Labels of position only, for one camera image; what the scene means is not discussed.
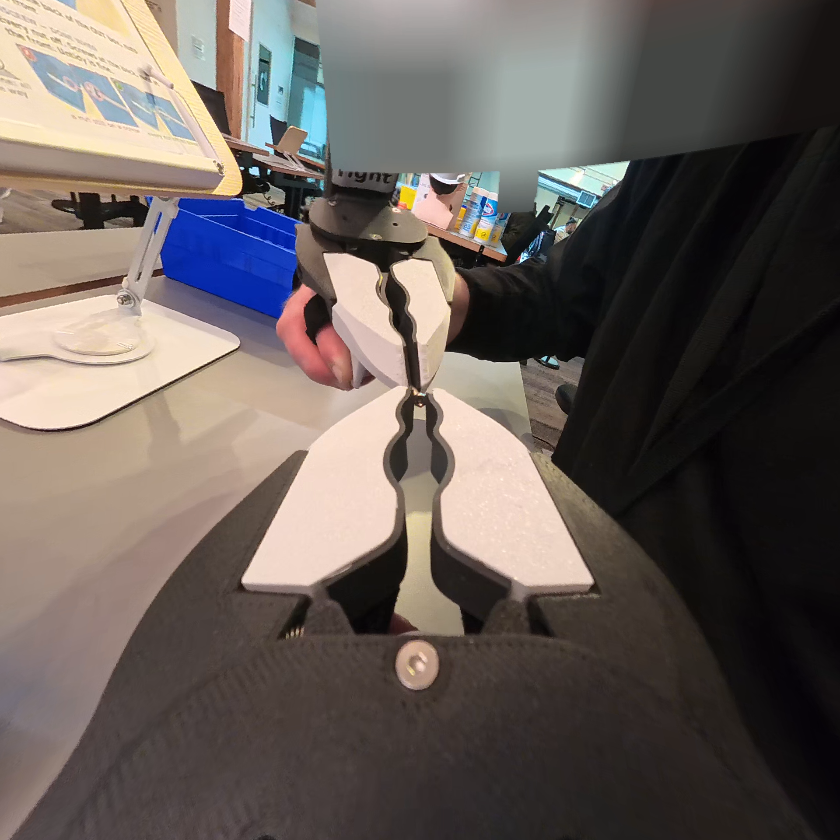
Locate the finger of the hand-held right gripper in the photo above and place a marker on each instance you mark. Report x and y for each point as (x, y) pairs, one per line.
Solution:
(364, 315)
(426, 308)

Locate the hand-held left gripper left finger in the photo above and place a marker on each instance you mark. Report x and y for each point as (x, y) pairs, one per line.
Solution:
(328, 512)

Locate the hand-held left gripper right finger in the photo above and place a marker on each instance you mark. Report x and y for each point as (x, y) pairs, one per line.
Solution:
(505, 518)

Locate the small metal bolt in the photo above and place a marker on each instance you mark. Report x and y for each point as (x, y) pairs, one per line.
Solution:
(417, 394)

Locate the person's right forearm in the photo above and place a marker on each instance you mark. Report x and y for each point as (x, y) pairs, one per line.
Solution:
(531, 308)

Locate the person's right hand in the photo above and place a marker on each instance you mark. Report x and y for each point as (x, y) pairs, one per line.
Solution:
(315, 354)

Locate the wooden side table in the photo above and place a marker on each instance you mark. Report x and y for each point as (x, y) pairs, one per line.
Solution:
(459, 236)

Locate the white wipes canister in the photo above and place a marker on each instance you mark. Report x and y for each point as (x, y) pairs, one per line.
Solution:
(491, 216)
(467, 213)

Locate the black legged desk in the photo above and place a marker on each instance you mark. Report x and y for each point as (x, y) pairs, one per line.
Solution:
(275, 167)

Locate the tan document stand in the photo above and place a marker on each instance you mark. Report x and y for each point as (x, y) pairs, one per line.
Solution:
(290, 141)

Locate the blue plastic parts bin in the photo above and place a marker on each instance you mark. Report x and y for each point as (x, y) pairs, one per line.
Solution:
(223, 259)

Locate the white document stand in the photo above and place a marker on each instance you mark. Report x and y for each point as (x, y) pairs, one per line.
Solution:
(164, 371)

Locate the person's black clothed torso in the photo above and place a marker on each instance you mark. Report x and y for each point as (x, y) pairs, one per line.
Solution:
(722, 407)

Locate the printed instruction sheet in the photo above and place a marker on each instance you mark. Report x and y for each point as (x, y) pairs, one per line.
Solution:
(72, 79)

